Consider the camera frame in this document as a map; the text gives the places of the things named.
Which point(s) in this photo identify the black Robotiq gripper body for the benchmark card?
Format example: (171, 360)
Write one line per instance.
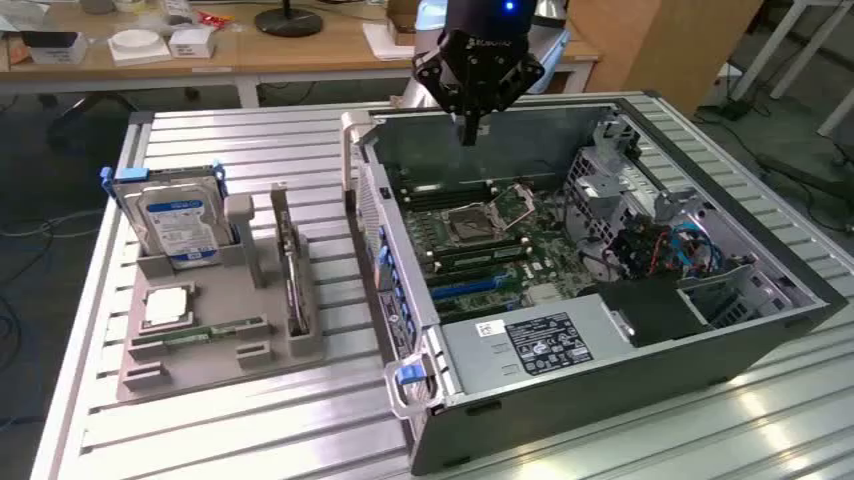
(490, 20)

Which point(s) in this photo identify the graphics card with metal bracket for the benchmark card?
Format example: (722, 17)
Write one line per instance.
(292, 260)

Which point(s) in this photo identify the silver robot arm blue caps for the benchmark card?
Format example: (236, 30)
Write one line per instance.
(421, 92)

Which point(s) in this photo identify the blue expansion slot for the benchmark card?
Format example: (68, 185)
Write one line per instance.
(467, 290)

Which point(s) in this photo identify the white box with round insert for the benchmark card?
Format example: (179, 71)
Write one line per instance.
(139, 47)

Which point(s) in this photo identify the white paper stack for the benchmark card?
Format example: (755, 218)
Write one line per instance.
(387, 45)

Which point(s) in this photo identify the cardboard box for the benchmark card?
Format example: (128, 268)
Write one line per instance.
(400, 15)

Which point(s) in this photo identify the wooden desk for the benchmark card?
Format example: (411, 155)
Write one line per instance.
(287, 52)

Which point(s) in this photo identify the wooden cabinet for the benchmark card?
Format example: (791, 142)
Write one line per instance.
(680, 50)

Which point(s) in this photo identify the empty black RAM slots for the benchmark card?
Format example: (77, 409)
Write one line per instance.
(447, 195)

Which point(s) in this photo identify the black round lamp base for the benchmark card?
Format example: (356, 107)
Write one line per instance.
(288, 22)

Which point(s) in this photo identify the metal socket cover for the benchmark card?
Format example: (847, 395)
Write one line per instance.
(516, 207)

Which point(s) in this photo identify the metal disk bay cage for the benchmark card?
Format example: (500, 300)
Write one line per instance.
(603, 195)

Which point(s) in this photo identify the CPU socket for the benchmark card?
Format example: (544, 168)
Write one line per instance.
(472, 226)

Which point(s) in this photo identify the black power adapter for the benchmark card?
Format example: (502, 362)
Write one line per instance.
(735, 110)

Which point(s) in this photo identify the small red object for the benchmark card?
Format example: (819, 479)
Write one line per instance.
(215, 19)

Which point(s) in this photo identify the installed RAM stick with label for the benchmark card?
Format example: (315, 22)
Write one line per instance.
(480, 255)

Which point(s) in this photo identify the white box with label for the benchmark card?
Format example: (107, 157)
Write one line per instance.
(192, 42)

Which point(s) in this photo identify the green motherboard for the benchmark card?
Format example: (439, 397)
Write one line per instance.
(527, 260)

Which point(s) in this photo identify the silver chipset heatsink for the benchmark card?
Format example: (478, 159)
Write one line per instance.
(548, 295)

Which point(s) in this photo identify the black stand base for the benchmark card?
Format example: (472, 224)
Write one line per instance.
(814, 170)

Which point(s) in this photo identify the hard disk in blue carrier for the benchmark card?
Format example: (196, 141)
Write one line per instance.
(176, 225)

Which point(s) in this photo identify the grey cup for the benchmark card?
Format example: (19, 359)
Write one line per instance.
(97, 6)

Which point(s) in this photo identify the perforated metal disk bay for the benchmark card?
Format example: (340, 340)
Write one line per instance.
(734, 295)

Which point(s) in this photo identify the black chair base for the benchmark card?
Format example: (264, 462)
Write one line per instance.
(67, 116)

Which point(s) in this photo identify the white box with black lid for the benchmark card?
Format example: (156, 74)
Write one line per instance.
(55, 47)

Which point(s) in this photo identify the grey power supply unit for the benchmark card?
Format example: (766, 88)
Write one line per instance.
(480, 360)

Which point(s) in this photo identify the blue case release latch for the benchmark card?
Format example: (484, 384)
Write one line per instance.
(408, 376)

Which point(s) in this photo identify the silver CPU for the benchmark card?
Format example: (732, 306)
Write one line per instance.
(165, 306)

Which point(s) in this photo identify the green RAM stick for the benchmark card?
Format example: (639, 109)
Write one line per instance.
(200, 332)

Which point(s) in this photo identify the grey parts rack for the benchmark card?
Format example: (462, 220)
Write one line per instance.
(220, 360)

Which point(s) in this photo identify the open black PC case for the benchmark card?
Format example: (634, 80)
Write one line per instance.
(600, 400)

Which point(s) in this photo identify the white table frame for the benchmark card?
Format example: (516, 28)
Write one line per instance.
(767, 45)

